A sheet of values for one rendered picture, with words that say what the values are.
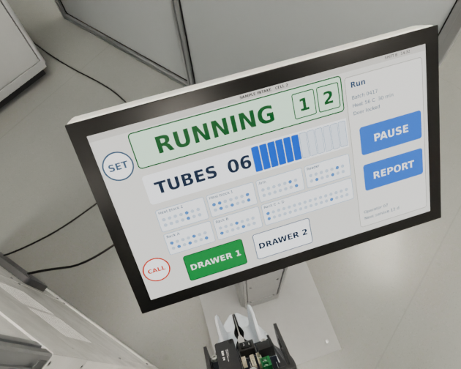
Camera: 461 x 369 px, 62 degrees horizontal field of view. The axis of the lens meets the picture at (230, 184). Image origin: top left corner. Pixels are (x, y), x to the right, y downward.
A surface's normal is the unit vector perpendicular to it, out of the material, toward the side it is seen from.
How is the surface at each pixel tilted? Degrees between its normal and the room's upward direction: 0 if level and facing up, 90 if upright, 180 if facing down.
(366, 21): 90
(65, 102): 0
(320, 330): 3
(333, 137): 50
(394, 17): 90
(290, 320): 3
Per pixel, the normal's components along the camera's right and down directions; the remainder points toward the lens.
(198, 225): 0.19, 0.35
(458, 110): -0.05, -0.46
